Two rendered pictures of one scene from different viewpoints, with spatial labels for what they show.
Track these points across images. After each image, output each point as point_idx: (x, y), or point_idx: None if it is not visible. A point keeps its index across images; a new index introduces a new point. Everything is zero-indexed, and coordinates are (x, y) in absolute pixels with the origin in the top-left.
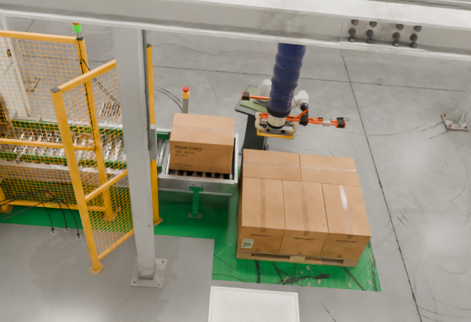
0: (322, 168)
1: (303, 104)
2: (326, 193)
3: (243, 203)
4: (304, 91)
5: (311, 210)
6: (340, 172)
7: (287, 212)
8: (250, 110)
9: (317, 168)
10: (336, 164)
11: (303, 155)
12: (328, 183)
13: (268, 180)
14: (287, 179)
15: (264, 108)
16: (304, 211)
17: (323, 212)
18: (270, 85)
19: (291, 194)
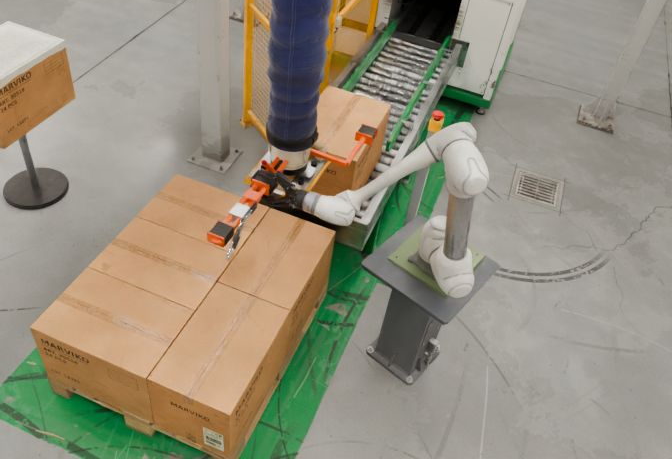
0: (231, 333)
1: (304, 190)
2: (166, 307)
3: (215, 189)
4: (343, 206)
5: (146, 265)
6: (202, 359)
7: (163, 231)
8: (408, 235)
9: (236, 323)
10: (228, 365)
11: (281, 315)
12: (188, 322)
13: (244, 234)
14: (233, 262)
15: (407, 255)
16: (150, 254)
17: (130, 280)
18: (431, 226)
19: (196, 252)
